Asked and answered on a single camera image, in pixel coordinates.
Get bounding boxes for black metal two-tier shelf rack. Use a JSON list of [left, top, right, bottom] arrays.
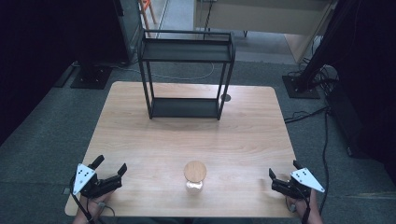
[[136, 29, 236, 121]]

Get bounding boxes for glass jar with wooden lid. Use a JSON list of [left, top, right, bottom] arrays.
[[183, 160, 208, 196]]

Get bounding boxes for orange stool legs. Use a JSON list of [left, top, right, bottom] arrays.
[[137, 0, 158, 37]]

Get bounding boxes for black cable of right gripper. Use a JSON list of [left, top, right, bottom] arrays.
[[302, 199, 313, 224]]

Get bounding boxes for black stand with base plate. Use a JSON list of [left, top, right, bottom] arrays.
[[281, 0, 362, 100]]

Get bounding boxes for bundle of black cables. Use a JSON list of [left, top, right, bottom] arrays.
[[288, 33, 340, 94]]

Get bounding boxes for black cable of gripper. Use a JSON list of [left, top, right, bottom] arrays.
[[302, 199, 313, 224], [69, 175, 96, 224]]

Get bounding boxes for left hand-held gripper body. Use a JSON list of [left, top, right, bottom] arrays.
[[72, 162, 122, 199]]

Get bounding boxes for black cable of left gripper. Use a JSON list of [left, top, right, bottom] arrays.
[[69, 175, 96, 224]]

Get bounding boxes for person's left hand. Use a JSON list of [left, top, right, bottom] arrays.
[[72, 189, 115, 224]]

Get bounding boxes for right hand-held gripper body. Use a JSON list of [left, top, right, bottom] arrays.
[[271, 167, 326, 201]]

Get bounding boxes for black box on floor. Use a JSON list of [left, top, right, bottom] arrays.
[[324, 81, 396, 162]]

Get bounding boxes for person's right hand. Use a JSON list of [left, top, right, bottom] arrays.
[[287, 190, 324, 224]]

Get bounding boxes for long black floor cable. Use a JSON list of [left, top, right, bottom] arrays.
[[283, 105, 332, 217]]

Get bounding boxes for black square stand base plate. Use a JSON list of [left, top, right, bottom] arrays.
[[70, 64, 114, 91]]

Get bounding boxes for beige wooden cabinet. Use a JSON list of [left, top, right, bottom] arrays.
[[192, 0, 340, 64]]

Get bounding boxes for dark grey cabinet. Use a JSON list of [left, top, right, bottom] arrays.
[[112, 0, 146, 65]]

